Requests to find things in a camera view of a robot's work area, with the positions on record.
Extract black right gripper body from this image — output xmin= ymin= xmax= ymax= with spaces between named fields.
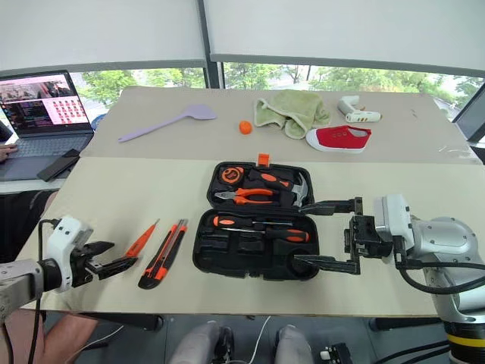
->
xmin=343 ymin=214 xmax=394 ymax=267

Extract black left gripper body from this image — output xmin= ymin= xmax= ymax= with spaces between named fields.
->
xmin=70 ymin=245 xmax=102 ymax=288

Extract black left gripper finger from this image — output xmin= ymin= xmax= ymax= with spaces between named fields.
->
xmin=87 ymin=256 xmax=139 ymax=281
xmin=80 ymin=240 xmax=116 ymax=263

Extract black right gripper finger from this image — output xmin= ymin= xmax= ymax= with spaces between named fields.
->
xmin=299 ymin=196 xmax=364 ymax=218
xmin=293 ymin=253 xmax=361 ymax=276

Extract black plastic tool case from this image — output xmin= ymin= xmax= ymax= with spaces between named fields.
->
xmin=192 ymin=152 xmax=321 ymax=282

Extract person's bare hand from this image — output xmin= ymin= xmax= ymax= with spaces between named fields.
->
xmin=0 ymin=143 xmax=20 ymax=165

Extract orange black utility knife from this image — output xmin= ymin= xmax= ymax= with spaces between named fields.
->
xmin=137 ymin=218 xmax=189 ymax=290

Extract black table foot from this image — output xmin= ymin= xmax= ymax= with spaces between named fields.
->
xmin=78 ymin=312 xmax=164 ymax=331
xmin=368 ymin=317 xmax=443 ymax=332

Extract red canvas shoe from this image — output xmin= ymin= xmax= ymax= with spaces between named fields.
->
xmin=305 ymin=126 xmax=373 ymax=154

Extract person's bare leg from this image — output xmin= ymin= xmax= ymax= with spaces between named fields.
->
xmin=5 ymin=309 xmax=100 ymax=364

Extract person's dark shorts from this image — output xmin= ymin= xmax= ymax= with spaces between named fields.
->
xmin=0 ymin=189 xmax=58 ymax=263

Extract black floor device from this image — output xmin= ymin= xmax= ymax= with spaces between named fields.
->
xmin=319 ymin=342 xmax=355 ymax=364

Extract grey rounded shape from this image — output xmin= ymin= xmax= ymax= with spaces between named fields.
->
xmin=167 ymin=321 xmax=221 ymax=364
xmin=274 ymin=324 xmax=314 ymax=364

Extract black smartphone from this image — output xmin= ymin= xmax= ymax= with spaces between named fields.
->
xmin=36 ymin=148 xmax=82 ymax=183

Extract white hot glue gun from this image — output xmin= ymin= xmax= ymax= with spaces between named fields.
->
xmin=337 ymin=95 xmax=382 ymax=124

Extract thin shaft orange black screwdriver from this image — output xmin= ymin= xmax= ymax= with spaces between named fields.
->
xmin=212 ymin=215 xmax=295 ymax=229

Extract orange black tape measure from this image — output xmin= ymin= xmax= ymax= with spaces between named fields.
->
xmin=220 ymin=166 xmax=245 ymax=184

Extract green towel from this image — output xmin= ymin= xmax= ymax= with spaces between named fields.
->
xmin=253 ymin=89 xmax=332 ymax=140

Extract grey open laptop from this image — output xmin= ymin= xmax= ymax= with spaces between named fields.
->
xmin=0 ymin=69 xmax=95 ymax=182

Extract dark monitor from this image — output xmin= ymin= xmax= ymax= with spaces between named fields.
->
xmin=452 ymin=88 xmax=485 ymax=146

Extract purple silicone spatula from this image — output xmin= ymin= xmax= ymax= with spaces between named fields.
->
xmin=117 ymin=104 xmax=218 ymax=144

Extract white roller blind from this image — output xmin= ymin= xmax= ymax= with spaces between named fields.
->
xmin=0 ymin=0 xmax=208 ymax=72
xmin=202 ymin=0 xmax=485 ymax=78

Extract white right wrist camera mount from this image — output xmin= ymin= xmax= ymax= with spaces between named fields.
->
xmin=372 ymin=193 xmax=416 ymax=246

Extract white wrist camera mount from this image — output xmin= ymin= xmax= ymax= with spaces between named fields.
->
xmin=46 ymin=215 xmax=94 ymax=293
xmin=372 ymin=193 xmax=416 ymax=246

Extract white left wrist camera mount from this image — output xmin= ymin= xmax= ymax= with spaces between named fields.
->
xmin=46 ymin=215 xmax=94 ymax=293

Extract thick handle orange black screwdriver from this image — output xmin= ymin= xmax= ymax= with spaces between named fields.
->
xmin=221 ymin=226 xmax=310 ymax=244

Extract claw hammer orange black handle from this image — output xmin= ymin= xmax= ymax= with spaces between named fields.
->
xmin=247 ymin=168 xmax=310 ymax=208

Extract thin white floor cable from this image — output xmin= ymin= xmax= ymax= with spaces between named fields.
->
xmin=70 ymin=325 xmax=126 ymax=362

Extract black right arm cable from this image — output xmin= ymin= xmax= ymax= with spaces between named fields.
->
xmin=393 ymin=234 xmax=485 ymax=296

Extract orange handled pliers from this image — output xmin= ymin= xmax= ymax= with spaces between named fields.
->
xmin=214 ymin=187 xmax=275 ymax=206

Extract black floor cables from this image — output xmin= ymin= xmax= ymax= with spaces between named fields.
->
xmin=372 ymin=338 xmax=451 ymax=364

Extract dark window frame post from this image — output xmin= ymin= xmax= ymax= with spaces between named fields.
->
xmin=196 ymin=0 xmax=225 ymax=90

